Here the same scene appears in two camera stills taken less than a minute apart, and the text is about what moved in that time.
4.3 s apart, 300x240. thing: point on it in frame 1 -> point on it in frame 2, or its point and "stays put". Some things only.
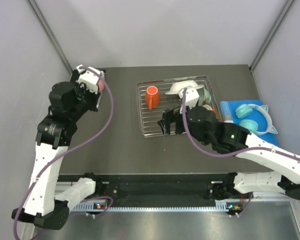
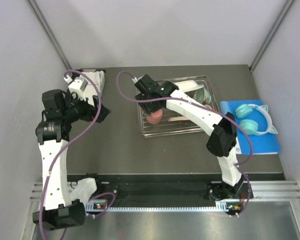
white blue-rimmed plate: [176, 87] stays put
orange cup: [207, 107] stays put
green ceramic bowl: [205, 98] stays put
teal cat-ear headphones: [244, 110] stays put
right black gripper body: [180, 126] -> [149, 107]
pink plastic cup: [101, 85] -> [155, 117]
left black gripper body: [87, 99] -> [99, 119]
